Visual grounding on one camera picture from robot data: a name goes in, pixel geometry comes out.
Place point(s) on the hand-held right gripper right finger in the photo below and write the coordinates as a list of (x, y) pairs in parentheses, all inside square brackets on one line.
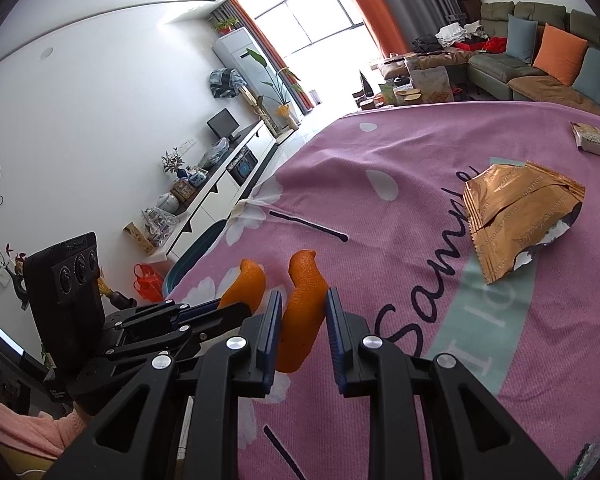
[(336, 345)]

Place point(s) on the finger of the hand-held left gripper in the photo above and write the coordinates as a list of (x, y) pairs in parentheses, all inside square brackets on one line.
[(155, 312), (200, 334)]

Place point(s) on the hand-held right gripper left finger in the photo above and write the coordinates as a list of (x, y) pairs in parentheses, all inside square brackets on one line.
[(271, 340)]

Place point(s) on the orange peel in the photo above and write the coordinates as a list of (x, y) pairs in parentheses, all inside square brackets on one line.
[(302, 310), (247, 282)]

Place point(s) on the large gold foil wrapper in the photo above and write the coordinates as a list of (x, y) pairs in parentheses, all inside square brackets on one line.
[(520, 210)]

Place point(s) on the person's left forearm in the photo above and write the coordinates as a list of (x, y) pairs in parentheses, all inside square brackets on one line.
[(25, 425)]

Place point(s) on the orange plastic bag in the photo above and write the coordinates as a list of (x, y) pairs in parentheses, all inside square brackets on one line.
[(149, 285)]

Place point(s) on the branches in black vase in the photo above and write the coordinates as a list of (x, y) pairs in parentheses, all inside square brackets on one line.
[(10, 272)]

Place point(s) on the yellow box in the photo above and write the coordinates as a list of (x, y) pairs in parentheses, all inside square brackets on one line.
[(139, 239)]

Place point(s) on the white ceramic jar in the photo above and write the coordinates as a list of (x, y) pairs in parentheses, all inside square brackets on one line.
[(169, 202)]

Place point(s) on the blue white porcelain jar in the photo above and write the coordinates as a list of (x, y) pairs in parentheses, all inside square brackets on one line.
[(199, 176)]

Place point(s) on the white TV cabinet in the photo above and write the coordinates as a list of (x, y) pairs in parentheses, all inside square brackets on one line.
[(220, 185)]

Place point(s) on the small plant in blue vase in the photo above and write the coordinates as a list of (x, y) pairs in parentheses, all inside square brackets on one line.
[(174, 162)]

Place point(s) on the pink floral blanket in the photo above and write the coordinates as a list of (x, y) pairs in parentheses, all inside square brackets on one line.
[(405, 210)]

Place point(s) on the clear plastic bag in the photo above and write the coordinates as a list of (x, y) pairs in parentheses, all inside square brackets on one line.
[(214, 152)]

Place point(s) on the black monitor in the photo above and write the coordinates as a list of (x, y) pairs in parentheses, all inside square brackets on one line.
[(221, 122)]

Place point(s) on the recessed ceiling light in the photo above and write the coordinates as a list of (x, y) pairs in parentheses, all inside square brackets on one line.
[(46, 52)]

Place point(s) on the cloth-covered fan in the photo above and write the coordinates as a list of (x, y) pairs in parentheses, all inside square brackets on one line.
[(226, 82)]

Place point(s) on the tall leafy floor plant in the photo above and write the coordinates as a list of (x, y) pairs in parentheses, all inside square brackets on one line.
[(275, 85)]

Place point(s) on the white standing air conditioner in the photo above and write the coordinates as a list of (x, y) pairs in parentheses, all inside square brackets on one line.
[(240, 60)]

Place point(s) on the patterned paper bag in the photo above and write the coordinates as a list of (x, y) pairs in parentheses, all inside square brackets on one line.
[(431, 85)]

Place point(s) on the striped grey orange curtain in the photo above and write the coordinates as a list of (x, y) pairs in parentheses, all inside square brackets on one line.
[(275, 60)]

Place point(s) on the small green potted plant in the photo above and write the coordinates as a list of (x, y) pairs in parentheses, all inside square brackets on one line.
[(224, 25)]

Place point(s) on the brown ottoman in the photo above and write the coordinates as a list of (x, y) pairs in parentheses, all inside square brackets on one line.
[(450, 60)]

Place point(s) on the large window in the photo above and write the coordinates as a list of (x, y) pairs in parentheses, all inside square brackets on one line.
[(310, 25)]

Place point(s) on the green sofa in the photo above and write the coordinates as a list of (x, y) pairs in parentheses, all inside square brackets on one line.
[(495, 67)]

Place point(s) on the pile of clothes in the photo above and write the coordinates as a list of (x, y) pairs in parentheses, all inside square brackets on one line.
[(455, 35)]

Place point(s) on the pink snack packet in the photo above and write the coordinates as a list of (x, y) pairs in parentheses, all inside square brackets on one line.
[(597, 140)]

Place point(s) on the blue cushion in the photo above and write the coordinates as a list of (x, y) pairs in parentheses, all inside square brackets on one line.
[(521, 39), (597, 80)]

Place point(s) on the brown wooden cabinet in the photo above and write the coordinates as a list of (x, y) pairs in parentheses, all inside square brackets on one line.
[(469, 5)]

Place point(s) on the orange cushion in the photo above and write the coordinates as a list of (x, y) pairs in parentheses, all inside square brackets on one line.
[(560, 54)]

